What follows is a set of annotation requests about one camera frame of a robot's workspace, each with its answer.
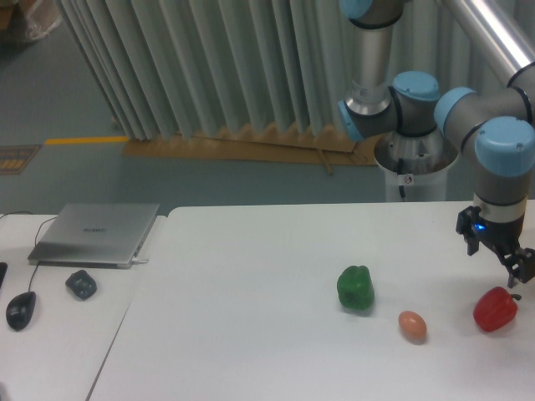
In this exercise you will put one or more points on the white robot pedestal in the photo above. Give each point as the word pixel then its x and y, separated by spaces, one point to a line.
pixel 415 168

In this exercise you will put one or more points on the silver closed laptop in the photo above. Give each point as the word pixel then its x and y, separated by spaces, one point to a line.
pixel 98 235

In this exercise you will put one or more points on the flat brown cardboard sheet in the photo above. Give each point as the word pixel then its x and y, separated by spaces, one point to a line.
pixel 328 149

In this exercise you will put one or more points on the green bell pepper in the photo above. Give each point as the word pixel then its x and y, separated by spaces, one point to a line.
pixel 355 289

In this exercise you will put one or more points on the brown egg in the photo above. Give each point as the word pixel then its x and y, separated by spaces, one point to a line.
pixel 412 326

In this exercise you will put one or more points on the red bell pepper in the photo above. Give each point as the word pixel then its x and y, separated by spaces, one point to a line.
pixel 495 309

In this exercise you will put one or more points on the black keyboard edge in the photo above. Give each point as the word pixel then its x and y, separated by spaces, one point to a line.
pixel 3 271

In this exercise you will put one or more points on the small black gadget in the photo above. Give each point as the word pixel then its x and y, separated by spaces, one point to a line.
pixel 82 285

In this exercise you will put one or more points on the black computer mouse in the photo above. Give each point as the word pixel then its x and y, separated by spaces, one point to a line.
pixel 20 310

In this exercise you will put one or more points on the pale green pleated curtain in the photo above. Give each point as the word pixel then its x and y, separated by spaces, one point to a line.
pixel 289 72

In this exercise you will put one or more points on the white laptop cable plug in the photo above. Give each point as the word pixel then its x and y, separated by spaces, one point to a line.
pixel 138 261

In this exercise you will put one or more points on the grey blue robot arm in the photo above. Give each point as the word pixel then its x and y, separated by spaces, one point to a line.
pixel 494 133

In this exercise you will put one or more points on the clear plastic bag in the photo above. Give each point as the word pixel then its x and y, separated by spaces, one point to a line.
pixel 28 21

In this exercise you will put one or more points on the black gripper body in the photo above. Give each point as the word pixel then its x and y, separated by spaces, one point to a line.
pixel 500 237

